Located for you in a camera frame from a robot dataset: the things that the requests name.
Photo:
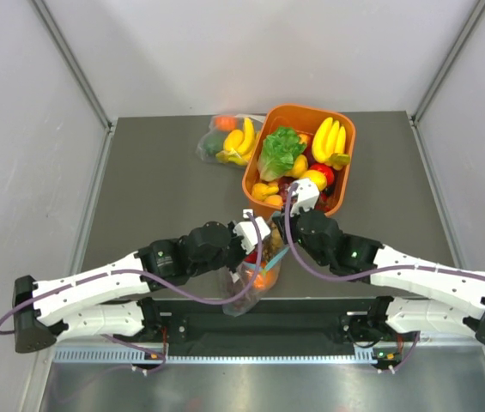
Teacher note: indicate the fake brown longan bunch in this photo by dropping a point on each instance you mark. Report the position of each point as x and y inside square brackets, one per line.
[272, 245]

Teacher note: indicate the fake red pepper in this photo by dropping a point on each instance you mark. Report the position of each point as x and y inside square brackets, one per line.
[327, 171]

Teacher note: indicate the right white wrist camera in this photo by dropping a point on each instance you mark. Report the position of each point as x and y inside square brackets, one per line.
[303, 195]

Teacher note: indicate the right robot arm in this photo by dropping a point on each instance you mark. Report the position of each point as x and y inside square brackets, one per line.
[451, 300]

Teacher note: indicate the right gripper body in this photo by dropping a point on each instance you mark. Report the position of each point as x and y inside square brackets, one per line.
[294, 228]

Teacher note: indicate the fake purple grapes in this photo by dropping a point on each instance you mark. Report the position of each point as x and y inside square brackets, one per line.
[283, 186]

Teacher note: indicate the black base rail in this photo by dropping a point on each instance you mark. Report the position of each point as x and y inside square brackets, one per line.
[270, 328]

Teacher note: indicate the fake green avocado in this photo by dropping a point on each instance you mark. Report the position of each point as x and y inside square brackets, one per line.
[213, 143]

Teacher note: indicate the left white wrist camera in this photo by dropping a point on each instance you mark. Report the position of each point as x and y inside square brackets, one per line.
[249, 229]

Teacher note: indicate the fake red apple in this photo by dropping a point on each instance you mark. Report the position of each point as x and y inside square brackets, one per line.
[252, 258]

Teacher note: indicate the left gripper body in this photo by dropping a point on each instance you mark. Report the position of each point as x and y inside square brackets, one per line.
[234, 254]

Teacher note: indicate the fake yellow pepper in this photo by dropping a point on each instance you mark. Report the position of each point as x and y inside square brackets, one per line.
[261, 190]

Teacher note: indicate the fake banana bunch in bin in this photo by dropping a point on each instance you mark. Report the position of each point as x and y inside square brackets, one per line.
[329, 143]

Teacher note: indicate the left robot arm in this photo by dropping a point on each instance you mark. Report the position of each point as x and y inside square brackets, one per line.
[48, 312]

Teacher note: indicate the fake green lettuce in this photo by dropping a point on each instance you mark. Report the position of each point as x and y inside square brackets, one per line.
[279, 151]

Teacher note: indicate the fake banana bunch in bag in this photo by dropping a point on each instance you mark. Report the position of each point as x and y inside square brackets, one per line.
[239, 144]

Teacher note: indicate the fake orange tangerine in bag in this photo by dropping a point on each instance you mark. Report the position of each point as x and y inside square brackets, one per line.
[225, 123]

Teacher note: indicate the fake yellow lemon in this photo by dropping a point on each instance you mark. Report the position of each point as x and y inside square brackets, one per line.
[318, 178]

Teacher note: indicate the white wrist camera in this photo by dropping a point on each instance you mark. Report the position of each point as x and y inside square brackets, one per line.
[249, 229]
[303, 195]

